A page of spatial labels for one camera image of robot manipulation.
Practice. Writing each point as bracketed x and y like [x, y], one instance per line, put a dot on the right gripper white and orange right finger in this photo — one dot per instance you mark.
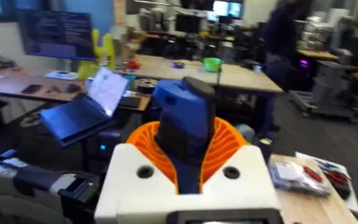
[244, 183]

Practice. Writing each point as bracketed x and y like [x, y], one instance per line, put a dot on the large dark monitor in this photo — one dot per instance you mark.
[57, 34]

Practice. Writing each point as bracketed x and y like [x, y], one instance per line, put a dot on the blue electric screwdriver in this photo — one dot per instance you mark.
[185, 124]

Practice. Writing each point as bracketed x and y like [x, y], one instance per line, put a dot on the grey shelf cart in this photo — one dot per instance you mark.
[331, 90]

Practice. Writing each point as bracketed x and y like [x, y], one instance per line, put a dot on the pale wooden room table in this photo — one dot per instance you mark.
[244, 77]

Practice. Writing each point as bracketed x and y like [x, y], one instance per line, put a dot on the open laptop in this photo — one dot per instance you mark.
[82, 112]

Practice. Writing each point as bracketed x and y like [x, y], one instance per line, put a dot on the white flat sheet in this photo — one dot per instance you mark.
[354, 202]

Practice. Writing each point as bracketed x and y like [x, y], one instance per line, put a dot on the right gripper white and orange left finger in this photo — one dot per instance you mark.
[126, 186]

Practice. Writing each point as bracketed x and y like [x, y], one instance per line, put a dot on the black phone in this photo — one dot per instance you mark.
[32, 88]

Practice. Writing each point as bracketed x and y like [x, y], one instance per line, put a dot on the small purple object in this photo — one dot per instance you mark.
[179, 64]

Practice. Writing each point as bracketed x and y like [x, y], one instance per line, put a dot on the bright wall screen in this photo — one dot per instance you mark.
[225, 9]

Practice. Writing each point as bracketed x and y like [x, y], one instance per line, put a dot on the black filament spool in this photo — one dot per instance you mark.
[146, 85]

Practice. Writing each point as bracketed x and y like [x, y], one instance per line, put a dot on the small red object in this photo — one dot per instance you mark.
[133, 64]

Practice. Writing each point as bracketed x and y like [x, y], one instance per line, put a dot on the green cup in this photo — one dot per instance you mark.
[212, 64]

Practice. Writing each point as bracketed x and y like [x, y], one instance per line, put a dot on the clear plastic bag of parts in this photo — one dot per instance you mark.
[297, 177]

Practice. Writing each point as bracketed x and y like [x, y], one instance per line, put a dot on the person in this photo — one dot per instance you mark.
[280, 46]

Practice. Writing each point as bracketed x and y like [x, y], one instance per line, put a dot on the brown desk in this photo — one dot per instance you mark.
[11, 84]

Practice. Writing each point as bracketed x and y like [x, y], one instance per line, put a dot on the yellow plastic figure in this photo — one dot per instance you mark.
[102, 49]

